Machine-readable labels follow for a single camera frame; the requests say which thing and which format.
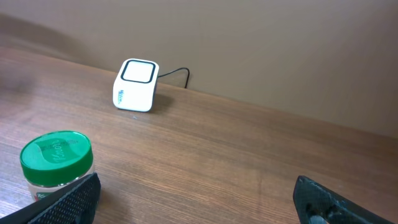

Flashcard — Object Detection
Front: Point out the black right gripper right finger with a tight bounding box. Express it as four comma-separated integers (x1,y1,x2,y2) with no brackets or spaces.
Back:
293,175,392,224

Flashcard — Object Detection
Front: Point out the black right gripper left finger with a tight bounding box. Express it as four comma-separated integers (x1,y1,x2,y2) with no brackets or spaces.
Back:
1,172,101,224

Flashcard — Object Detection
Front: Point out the green-lid seasoning jar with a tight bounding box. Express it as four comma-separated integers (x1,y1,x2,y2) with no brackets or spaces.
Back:
20,131,95,202

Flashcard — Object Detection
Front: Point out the white barcode scanner box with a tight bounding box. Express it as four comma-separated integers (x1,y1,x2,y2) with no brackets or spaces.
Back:
112,58,159,112

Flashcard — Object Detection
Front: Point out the black scanner cable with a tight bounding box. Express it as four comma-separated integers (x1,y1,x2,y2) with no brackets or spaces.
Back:
157,67,191,90

